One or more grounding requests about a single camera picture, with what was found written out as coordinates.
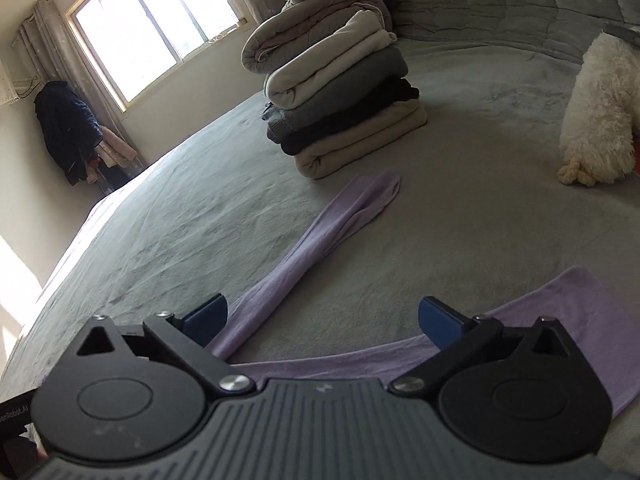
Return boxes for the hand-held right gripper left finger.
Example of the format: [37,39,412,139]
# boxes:
[75,294,256,396]

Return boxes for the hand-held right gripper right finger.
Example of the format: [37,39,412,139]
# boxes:
[387,296,576,401]

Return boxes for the purple long-sleeve shirt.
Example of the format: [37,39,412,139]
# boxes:
[207,171,640,418]

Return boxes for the pink hanging clothes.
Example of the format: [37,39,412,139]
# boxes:
[86,127,139,184]

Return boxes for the beige folded garment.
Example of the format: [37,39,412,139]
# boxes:
[292,97,429,181]

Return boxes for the black folded garment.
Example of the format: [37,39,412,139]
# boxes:
[267,76,421,157]

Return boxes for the dark hanging jacket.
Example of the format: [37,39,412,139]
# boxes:
[34,80,104,187]

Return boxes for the grey folded garment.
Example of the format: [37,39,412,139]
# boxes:
[260,47,411,133]

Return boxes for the white plush toy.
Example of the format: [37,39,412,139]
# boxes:
[557,32,640,187]

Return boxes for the white fleece folded garment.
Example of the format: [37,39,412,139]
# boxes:
[265,10,398,111]

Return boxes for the window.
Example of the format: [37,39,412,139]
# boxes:
[69,0,247,112]

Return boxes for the folded grey pink quilt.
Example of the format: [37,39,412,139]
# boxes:
[241,0,393,77]

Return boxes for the grey quilted headboard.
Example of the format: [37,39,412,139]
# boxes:
[370,0,640,61]

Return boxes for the dark flat object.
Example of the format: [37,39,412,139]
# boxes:
[601,21,640,45]

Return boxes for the white wall unit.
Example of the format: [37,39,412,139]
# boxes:
[0,66,32,109]

